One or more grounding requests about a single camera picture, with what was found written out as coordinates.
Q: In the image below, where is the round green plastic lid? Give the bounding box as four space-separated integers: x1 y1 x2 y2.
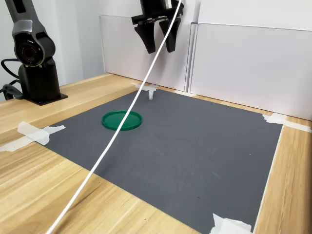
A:
101 110 143 132

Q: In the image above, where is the white masking tape piece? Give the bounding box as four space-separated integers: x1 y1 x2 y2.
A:
282 119 312 134
262 112 288 124
173 89 196 98
131 82 159 92
210 213 254 234
0 124 66 153
17 121 51 146

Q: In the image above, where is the dark grey table mat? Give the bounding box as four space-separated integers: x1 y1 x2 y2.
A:
36 88 285 234

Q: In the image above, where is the thin black base cable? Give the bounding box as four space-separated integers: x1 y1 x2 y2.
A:
0 58 22 80

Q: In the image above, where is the thick black base cable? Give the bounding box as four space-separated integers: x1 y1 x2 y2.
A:
0 79 24 101

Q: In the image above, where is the white camera cable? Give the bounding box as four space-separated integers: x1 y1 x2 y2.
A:
45 0 183 234

